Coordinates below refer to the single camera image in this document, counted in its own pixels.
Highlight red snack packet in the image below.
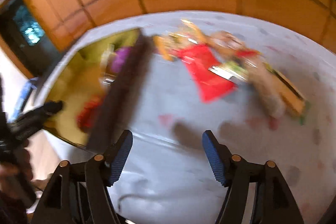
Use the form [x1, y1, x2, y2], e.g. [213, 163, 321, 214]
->
[76, 95, 103, 133]

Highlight cracker pack green ends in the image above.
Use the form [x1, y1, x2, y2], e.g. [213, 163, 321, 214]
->
[264, 63, 310, 126]

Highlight purple snack pouch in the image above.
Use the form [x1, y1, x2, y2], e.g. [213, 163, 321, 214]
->
[110, 47, 131, 73]

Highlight sesame bar clear packet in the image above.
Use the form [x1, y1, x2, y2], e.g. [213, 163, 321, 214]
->
[236, 50, 285, 119]

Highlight white patterned tablecloth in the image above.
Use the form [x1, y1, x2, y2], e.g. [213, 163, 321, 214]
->
[35, 11, 335, 223]

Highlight long white gold box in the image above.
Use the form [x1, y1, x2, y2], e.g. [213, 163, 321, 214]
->
[100, 44, 117, 85]

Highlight red cake packet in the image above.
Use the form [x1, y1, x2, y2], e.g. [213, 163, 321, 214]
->
[176, 44, 237, 103]

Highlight yellow green foil snack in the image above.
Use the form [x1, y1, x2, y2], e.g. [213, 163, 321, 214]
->
[209, 59, 248, 83]

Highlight gold rectangular tin box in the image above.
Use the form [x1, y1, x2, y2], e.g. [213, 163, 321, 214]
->
[36, 28, 152, 153]

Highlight brown pastry packet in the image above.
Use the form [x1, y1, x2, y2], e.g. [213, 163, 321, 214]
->
[207, 31, 247, 59]

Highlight orange nut snack bag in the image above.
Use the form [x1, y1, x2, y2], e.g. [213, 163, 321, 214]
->
[152, 19, 207, 61]

